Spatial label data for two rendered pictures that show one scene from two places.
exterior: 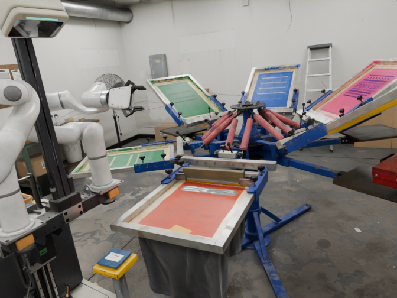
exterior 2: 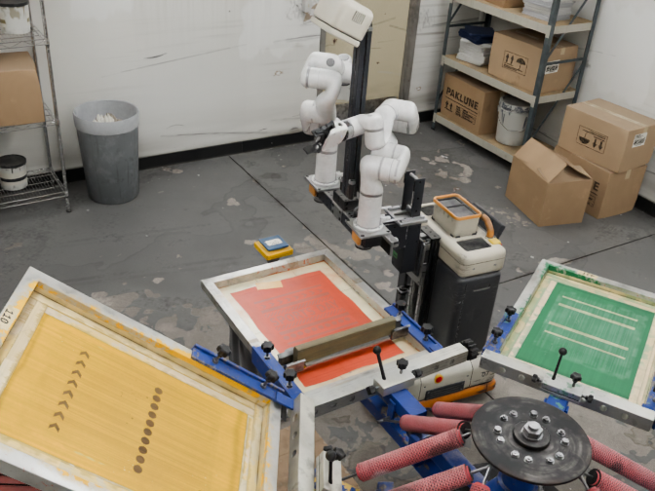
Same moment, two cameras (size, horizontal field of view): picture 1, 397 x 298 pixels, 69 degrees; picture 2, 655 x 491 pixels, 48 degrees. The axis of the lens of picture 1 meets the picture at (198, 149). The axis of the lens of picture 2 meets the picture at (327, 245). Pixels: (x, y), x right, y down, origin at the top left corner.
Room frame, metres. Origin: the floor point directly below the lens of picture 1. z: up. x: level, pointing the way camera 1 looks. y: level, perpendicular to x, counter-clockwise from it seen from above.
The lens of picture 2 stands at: (2.63, -1.91, 2.64)
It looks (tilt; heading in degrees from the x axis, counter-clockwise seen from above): 31 degrees down; 120
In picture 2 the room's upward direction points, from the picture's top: 4 degrees clockwise
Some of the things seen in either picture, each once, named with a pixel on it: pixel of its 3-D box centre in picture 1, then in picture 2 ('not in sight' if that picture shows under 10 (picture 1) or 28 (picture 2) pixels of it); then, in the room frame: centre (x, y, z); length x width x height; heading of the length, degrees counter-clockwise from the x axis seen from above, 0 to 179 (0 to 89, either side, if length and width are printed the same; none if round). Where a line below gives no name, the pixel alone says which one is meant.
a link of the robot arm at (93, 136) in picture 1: (94, 141); (375, 174); (1.42, 0.52, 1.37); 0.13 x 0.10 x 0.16; 13
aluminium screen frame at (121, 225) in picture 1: (198, 198); (314, 318); (1.47, 0.03, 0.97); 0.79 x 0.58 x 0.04; 153
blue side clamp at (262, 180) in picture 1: (258, 184); (278, 377); (1.56, -0.33, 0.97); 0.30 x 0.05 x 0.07; 153
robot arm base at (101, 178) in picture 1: (98, 170); (372, 208); (1.41, 0.53, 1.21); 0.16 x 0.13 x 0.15; 57
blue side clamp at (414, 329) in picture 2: (176, 177); (411, 332); (1.81, 0.17, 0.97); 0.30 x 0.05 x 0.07; 153
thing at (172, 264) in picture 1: (178, 267); not in sight; (1.21, 0.16, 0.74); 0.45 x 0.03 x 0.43; 63
